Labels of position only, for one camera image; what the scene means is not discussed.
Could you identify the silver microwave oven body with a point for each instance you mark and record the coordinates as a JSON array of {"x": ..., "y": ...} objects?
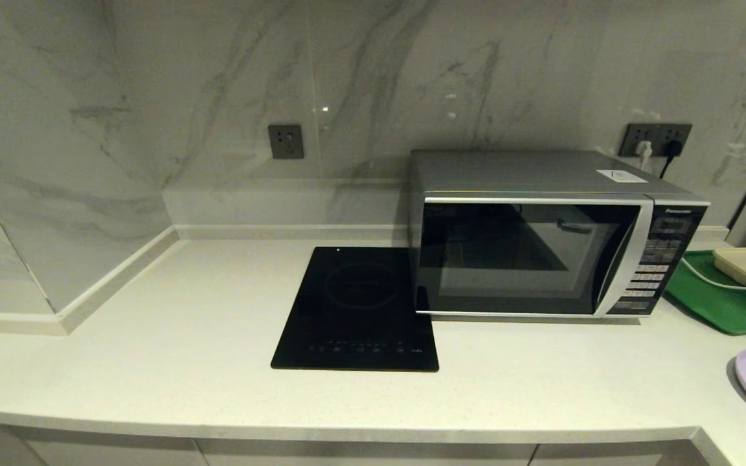
[{"x": 509, "y": 171}]

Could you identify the grey double wall socket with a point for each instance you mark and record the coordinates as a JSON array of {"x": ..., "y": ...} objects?
[{"x": 658, "y": 133}]

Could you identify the white label sticker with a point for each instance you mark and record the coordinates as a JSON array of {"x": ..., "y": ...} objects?
[{"x": 620, "y": 176}]

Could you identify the black induction cooktop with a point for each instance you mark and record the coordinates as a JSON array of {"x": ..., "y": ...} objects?
[{"x": 353, "y": 310}]

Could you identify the green plastic tray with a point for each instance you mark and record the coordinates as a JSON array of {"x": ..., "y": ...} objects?
[{"x": 716, "y": 304}]

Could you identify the grey single wall socket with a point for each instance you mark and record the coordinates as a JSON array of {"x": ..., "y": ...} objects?
[{"x": 285, "y": 142}]

